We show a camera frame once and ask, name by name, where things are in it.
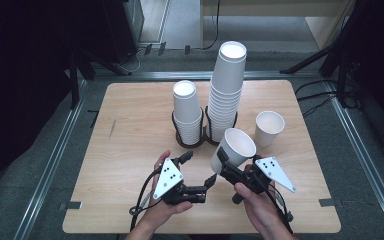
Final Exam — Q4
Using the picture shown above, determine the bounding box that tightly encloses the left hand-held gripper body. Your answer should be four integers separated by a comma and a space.
152, 157, 211, 206

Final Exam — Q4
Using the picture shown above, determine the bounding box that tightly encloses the hand-held gripper cable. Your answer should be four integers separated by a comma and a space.
128, 168, 165, 233
265, 183, 295, 235

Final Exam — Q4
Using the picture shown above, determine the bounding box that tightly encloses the black cabinet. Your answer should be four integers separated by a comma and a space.
99, 0, 145, 66

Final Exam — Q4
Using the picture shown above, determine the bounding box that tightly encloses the person's right hand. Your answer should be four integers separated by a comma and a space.
233, 181, 295, 239

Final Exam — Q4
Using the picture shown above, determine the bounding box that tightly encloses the light wooden furniture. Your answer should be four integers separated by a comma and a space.
199, 0, 355, 51

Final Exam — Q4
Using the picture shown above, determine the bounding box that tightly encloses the dark curtain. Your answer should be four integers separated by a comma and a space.
0, 0, 81, 221

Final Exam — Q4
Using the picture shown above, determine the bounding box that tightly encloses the tall stack of white cups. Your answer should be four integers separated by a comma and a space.
207, 40, 248, 144

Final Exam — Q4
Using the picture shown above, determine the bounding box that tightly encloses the black tripod stand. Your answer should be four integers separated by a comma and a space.
279, 0, 363, 108

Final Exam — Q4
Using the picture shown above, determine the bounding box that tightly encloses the black metal stand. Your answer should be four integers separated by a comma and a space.
67, 49, 97, 110

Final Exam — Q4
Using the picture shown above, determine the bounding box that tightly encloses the person's left hand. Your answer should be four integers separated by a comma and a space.
142, 149, 194, 231

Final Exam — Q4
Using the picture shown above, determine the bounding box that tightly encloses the grey tape strip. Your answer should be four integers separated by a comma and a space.
318, 198, 337, 208
59, 201, 83, 211

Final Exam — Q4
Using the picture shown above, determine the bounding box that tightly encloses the aluminium floor rail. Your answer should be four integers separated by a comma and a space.
325, 80, 384, 240
92, 70, 322, 81
13, 79, 88, 240

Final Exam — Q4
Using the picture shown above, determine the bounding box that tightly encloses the left hand-held gripper cable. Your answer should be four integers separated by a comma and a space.
128, 168, 165, 233

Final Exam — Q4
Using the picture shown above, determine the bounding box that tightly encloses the black double cup holder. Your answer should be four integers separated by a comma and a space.
171, 105, 239, 149

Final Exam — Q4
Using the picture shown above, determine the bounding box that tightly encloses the right hand-held gripper cable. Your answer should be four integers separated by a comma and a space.
265, 183, 295, 235

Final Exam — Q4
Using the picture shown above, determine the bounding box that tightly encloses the white floor cable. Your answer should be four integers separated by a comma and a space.
119, 46, 148, 73

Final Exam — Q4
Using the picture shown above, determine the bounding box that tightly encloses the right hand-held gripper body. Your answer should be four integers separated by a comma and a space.
219, 156, 297, 205

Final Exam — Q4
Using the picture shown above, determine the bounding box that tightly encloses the white paper cup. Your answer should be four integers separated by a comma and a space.
253, 110, 286, 149
210, 127, 257, 175

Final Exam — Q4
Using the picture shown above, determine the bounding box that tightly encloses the short stack of white cups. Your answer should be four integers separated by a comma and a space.
172, 79, 204, 146

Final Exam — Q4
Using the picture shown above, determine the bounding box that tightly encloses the black hanging cable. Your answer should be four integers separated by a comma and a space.
201, 0, 222, 52

